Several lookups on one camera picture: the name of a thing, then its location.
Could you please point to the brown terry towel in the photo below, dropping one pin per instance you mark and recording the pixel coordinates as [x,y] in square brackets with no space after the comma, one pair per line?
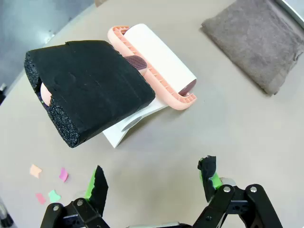
[256,45]

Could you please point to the magenta paper scrap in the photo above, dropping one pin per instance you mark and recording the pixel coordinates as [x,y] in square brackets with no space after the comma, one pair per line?
[63,175]

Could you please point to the black foam block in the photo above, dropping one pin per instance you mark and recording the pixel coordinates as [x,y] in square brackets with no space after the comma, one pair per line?
[95,80]

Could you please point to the orange paper scrap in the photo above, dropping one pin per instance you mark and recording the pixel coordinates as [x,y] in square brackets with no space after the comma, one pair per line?
[35,171]

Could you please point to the black object at table edge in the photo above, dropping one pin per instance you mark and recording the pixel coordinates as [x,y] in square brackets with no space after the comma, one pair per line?
[4,216]

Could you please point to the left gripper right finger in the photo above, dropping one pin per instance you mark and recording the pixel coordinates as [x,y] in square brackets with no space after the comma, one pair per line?
[225,204]

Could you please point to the white lint roller stand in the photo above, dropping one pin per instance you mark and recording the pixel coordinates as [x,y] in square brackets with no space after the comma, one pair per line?
[116,135]

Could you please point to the white plastic tray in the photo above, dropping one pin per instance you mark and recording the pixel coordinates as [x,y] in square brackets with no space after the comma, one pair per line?
[297,10]

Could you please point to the green paper scrap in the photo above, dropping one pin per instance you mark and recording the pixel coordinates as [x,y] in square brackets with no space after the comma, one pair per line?
[54,196]

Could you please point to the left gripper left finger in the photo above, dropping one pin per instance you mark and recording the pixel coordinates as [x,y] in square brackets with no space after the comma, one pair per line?
[98,190]

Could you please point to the pink paper scrap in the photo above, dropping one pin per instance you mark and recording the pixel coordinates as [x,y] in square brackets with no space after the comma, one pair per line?
[40,198]

